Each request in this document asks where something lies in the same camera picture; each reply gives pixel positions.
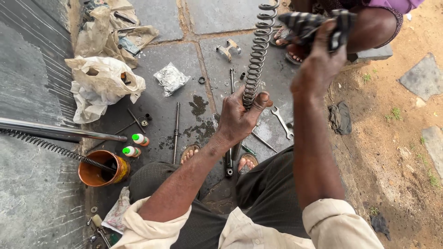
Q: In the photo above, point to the person's right hand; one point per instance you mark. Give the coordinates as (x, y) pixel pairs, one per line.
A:
(318, 69)

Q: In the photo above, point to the person's left hand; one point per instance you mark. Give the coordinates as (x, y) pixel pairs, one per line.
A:
(235, 119)

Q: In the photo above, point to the person's right fingers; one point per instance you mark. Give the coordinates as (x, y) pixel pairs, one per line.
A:
(328, 34)

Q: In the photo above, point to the dark striped cloth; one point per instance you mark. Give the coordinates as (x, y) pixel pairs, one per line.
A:
(304, 26)

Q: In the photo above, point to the long steel coil spring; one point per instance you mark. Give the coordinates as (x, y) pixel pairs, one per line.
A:
(258, 55)

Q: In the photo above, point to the grey stone block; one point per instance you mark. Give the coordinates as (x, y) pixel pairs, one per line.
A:
(372, 54)

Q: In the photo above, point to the dark grey rag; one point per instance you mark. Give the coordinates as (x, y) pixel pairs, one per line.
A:
(341, 117)

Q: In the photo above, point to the small black cylinder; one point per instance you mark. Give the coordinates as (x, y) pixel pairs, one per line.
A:
(242, 75)

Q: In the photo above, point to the silver open-end wrench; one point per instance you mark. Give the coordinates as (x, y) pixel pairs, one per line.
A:
(282, 121)

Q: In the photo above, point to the short steel rod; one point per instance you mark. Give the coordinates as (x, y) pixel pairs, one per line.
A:
(232, 81)

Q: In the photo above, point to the thin steel rod tool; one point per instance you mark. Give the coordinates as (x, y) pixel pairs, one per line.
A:
(263, 141)

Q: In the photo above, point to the person's right foot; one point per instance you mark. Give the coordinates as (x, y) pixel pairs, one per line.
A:
(246, 164)

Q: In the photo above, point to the crumpled silver foil wrapper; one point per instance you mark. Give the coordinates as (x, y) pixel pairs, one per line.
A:
(171, 79)

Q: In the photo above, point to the black fork leg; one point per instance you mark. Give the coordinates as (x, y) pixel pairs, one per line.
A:
(229, 166)

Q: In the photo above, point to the person's dark trousers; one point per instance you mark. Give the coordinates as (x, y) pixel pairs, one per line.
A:
(270, 193)

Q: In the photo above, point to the long steel damper rod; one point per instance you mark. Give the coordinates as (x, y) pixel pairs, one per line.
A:
(176, 131)

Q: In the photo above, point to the person's left foot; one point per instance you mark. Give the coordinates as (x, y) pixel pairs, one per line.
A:
(189, 154)

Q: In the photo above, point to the person's cream shirt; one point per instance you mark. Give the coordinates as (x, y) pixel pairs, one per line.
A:
(332, 228)

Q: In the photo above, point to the black rag scrap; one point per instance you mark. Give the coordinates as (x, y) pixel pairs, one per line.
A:
(380, 224)

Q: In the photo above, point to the small black bushing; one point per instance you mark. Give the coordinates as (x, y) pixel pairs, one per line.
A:
(148, 117)

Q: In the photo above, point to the small metal washer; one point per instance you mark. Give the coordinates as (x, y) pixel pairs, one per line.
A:
(144, 122)

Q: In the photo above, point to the small green-capped white bottle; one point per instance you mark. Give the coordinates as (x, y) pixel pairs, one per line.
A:
(131, 151)
(140, 139)

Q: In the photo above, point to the crumpled beige plastic bag heap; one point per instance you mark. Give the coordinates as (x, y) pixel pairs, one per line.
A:
(103, 34)

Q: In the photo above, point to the white plastic bag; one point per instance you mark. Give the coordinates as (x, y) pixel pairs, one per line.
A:
(100, 83)

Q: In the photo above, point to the orange tin can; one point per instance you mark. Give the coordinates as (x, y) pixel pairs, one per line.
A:
(93, 173)

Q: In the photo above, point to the printed white paper bag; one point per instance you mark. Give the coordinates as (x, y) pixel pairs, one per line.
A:
(116, 211)

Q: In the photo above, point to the chrome fork tube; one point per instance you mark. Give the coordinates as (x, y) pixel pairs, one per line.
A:
(55, 129)

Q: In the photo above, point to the thin black coil spring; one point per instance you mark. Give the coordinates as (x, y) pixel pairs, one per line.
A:
(55, 148)

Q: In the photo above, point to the cluster of small hand tools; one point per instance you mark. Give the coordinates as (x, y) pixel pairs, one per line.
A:
(100, 228)

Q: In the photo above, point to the grey metal bracket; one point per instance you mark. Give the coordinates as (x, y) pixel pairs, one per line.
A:
(227, 48)

